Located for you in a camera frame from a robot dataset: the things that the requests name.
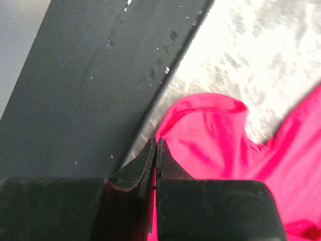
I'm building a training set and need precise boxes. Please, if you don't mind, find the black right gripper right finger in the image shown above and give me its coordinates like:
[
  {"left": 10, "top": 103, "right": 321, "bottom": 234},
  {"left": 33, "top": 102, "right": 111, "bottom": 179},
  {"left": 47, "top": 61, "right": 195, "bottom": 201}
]
[{"left": 156, "top": 139, "right": 286, "bottom": 240}]

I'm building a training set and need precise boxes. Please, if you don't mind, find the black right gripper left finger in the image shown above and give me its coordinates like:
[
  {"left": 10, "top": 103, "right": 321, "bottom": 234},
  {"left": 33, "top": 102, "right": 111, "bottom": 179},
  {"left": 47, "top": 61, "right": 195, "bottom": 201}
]
[{"left": 1, "top": 139, "right": 156, "bottom": 240}]

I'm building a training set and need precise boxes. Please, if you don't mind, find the pink t shirt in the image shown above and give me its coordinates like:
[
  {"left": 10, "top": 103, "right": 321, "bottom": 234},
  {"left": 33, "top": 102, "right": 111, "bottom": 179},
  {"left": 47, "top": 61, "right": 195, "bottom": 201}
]
[{"left": 156, "top": 87, "right": 320, "bottom": 240}]

